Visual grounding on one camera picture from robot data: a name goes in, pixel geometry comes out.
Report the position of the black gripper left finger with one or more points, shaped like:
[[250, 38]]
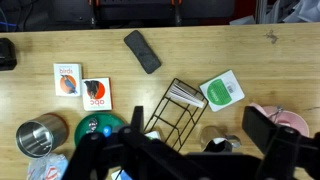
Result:
[[137, 118]]

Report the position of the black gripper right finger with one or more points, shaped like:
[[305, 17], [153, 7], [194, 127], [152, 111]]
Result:
[[258, 125]]

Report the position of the green round plate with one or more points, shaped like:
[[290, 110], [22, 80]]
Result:
[[100, 121]]

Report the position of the silver steel pot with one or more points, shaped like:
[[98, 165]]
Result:
[[40, 135]]

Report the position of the metal whisk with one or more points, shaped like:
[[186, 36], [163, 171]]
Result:
[[276, 111]]

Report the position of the white green board book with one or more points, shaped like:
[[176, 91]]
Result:
[[153, 135]]

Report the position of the pink plastic cup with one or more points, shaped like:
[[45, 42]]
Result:
[[290, 121]]

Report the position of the white book green circle cover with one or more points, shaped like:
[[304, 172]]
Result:
[[221, 90]]

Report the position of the white blue board book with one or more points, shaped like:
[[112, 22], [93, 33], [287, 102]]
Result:
[[120, 175]]

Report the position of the white birds board book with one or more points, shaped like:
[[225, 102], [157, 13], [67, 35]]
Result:
[[67, 80]]

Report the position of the clear plastic snack bag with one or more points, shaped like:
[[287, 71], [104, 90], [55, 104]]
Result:
[[46, 166]]

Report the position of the black cart with orange trim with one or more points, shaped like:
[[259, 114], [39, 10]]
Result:
[[133, 10]]

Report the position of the white cloth pile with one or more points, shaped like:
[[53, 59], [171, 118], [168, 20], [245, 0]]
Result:
[[286, 11]]

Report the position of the black camera clamp mount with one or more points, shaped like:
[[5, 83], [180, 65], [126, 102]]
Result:
[[6, 53]]

